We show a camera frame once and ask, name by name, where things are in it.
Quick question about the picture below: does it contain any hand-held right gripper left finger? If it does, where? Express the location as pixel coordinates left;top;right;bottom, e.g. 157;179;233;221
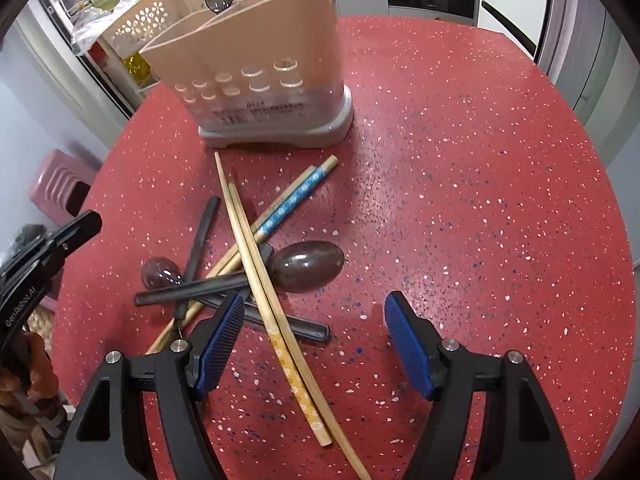
52;291;247;480

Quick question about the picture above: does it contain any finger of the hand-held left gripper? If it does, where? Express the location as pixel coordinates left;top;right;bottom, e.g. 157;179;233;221
47;210;103;261

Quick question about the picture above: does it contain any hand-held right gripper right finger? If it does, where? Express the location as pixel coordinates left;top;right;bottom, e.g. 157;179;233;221
384;290;576;480

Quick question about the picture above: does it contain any small brown spoon black handle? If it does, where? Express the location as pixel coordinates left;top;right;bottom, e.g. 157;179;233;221
141;257;332;345

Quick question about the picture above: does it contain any black chopstick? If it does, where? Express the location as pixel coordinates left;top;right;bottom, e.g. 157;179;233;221
172;196;222;333

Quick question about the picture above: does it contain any large brown spoon black handle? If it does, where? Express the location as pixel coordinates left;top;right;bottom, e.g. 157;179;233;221
134;241;347;307

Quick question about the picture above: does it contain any long plain bamboo chopstick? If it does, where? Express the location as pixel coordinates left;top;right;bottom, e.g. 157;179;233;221
214;151;372;480

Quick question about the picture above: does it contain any blue patterned bamboo chopstick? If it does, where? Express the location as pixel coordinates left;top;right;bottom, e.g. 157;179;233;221
147;155;340;356

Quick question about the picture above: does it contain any beige plastic utensil holder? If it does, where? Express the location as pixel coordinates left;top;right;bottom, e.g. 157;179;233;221
137;0;355;150

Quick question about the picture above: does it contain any person's left hand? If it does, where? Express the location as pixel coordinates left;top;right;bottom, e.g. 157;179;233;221
0;332;61;403

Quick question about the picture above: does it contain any pink plastic stool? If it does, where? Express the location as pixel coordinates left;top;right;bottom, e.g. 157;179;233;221
29;149;98;221

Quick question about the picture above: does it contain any yellow cooking oil bottle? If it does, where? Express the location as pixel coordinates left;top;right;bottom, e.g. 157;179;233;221
122;52;153;86

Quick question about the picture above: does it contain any clear plastic bag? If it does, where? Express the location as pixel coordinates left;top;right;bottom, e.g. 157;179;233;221
70;0;146;56

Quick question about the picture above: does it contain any beige perforated basket cart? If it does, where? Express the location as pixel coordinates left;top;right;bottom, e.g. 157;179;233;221
97;0;231;96

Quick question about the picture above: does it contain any white refrigerator black stripe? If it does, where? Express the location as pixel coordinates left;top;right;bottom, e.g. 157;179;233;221
477;0;551;56

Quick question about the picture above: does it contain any grey sliding door frame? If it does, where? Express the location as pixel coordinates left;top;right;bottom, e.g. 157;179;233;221
537;0;640;116

